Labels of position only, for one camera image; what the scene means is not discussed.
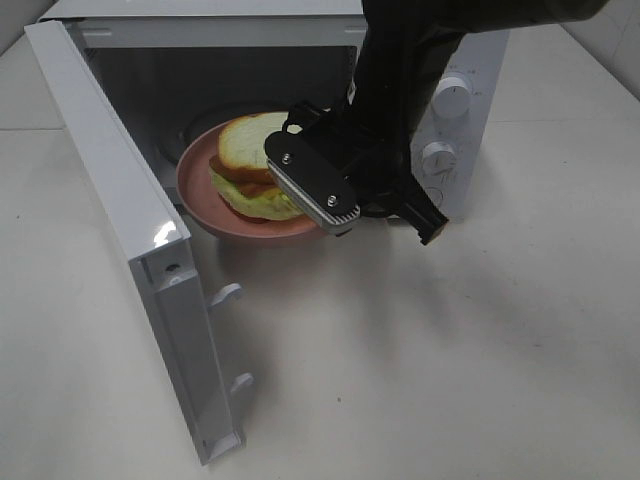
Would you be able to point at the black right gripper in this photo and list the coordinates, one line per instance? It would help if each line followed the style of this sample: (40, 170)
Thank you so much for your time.
(374, 165)

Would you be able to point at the round white door button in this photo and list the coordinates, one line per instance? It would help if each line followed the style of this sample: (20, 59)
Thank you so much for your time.
(436, 196)

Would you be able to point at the white timer knob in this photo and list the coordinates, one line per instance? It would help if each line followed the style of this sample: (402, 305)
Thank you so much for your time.
(438, 158)

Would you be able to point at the toast sandwich with lettuce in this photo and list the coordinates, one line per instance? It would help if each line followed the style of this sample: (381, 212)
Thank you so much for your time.
(239, 170)

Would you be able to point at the pink round plate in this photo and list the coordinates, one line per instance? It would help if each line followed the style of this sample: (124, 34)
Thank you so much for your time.
(204, 204)

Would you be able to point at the white microwave door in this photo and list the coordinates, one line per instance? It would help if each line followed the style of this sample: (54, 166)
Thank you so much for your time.
(154, 240)

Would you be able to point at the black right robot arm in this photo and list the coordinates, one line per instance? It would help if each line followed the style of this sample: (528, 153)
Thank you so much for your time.
(408, 45)

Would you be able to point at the upper white power knob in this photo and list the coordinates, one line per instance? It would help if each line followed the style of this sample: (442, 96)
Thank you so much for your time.
(452, 97)

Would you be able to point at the glass microwave turntable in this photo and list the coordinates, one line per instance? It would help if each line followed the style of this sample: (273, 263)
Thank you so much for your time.
(182, 134)

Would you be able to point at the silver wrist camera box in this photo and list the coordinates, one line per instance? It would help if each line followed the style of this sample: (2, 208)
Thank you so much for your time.
(311, 182)

